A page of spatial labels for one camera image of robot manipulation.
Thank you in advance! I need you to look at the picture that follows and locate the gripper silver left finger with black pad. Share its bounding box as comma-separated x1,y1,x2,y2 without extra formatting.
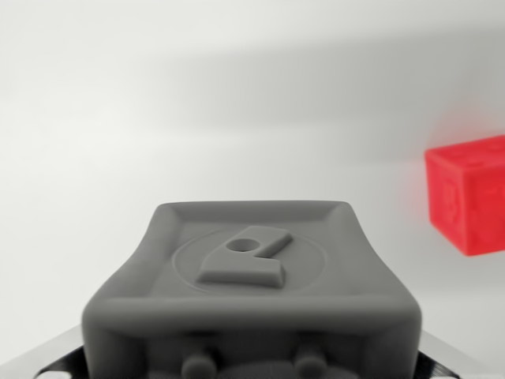
0,325,91,379

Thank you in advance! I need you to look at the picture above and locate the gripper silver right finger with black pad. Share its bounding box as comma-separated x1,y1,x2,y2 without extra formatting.
411,332,505,379

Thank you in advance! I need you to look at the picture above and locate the grey dice cube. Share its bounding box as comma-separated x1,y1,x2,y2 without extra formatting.
80,201,424,379

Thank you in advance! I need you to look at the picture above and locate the red dice cube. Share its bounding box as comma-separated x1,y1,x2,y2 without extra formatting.
425,134,505,257

